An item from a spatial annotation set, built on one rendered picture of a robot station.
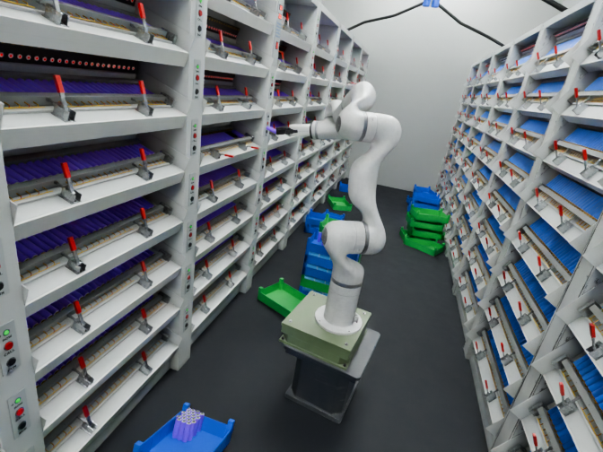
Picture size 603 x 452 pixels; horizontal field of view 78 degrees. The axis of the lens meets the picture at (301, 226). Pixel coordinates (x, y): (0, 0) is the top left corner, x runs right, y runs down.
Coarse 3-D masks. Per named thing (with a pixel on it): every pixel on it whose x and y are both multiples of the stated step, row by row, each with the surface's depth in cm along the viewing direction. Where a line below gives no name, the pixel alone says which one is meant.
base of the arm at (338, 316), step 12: (336, 288) 138; (348, 288) 137; (360, 288) 140; (336, 300) 140; (348, 300) 139; (324, 312) 148; (336, 312) 141; (348, 312) 141; (324, 324) 144; (336, 324) 143; (348, 324) 144; (360, 324) 147
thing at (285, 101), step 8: (280, 80) 241; (280, 96) 224; (288, 96) 239; (296, 96) 248; (280, 104) 207; (288, 104) 228; (296, 104) 243; (272, 112) 198; (280, 112) 211; (288, 112) 225; (296, 112) 242
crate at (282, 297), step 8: (280, 280) 231; (272, 288) 228; (280, 288) 233; (288, 288) 230; (264, 296) 216; (272, 296) 225; (280, 296) 226; (288, 296) 228; (296, 296) 227; (304, 296) 223; (272, 304) 213; (280, 304) 218; (288, 304) 220; (296, 304) 221; (280, 312) 210; (288, 312) 206
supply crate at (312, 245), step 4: (316, 228) 231; (316, 232) 232; (312, 236) 227; (316, 236) 233; (308, 240) 216; (312, 240) 231; (316, 240) 232; (320, 240) 233; (308, 244) 216; (312, 244) 215; (316, 244) 215; (320, 244) 228; (308, 248) 217; (312, 248) 216; (316, 248) 216; (320, 248) 215; (324, 248) 214; (316, 252) 216; (320, 252) 216; (324, 252) 215; (348, 256) 212; (352, 256) 211; (356, 256) 210; (356, 260) 213
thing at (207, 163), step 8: (232, 128) 193; (240, 128) 192; (248, 128) 191; (256, 136) 191; (248, 144) 185; (256, 144) 191; (200, 152) 135; (224, 152) 161; (232, 152) 165; (240, 152) 170; (248, 152) 178; (256, 152) 190; (200, 160) 136; (208, 160) 146; (216, 160) 150; (224, 160) 156; (232, 160) 165; (240, 160) 175; (200, 168) 139; (208, 168) 145; (216, 168) 153
